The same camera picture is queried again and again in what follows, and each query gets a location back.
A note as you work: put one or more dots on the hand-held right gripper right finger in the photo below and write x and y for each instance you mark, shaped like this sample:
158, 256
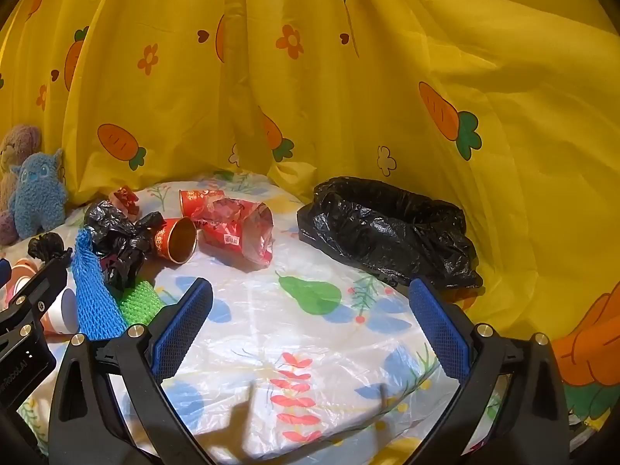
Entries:
441, 329

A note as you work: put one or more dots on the floral plastic tablecloth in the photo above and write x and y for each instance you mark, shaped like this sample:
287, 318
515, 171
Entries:
290, 329

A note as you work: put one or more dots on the black trash bag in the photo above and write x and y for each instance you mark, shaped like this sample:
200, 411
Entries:
387, 232

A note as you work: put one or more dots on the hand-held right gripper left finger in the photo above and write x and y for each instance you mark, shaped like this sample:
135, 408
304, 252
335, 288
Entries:
181, 329

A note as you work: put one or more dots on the green foam net sleeve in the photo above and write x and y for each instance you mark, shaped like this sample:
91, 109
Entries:
138, 302

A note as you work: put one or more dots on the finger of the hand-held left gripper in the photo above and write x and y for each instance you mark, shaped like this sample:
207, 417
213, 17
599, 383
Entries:
48, 281
4, 271

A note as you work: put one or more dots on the black plastic bag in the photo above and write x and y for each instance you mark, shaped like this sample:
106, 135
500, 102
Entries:
114, 237

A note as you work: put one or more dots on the yellow carrot print curtain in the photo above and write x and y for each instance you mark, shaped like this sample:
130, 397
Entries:
339, 82

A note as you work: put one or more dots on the blue plush monster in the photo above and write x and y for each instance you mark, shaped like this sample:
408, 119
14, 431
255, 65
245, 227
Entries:
36, 193

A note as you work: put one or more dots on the blue foam net sleeve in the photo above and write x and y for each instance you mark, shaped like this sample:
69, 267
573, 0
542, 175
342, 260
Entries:
94, 300

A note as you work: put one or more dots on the red paper cup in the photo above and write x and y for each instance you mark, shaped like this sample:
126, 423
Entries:
193, 201
167, 240

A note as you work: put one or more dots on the small black plastic bag ball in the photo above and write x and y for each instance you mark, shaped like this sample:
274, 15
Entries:
46, 244

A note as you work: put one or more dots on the white printed paper cup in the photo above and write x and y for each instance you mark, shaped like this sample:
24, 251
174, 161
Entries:
22, 276
63, 310

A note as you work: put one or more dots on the small red wrapper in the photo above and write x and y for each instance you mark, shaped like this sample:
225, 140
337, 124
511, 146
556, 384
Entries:
126, 197

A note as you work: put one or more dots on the red plastic wrapper bag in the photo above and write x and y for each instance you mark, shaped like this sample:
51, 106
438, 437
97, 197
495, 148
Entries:
242, 223

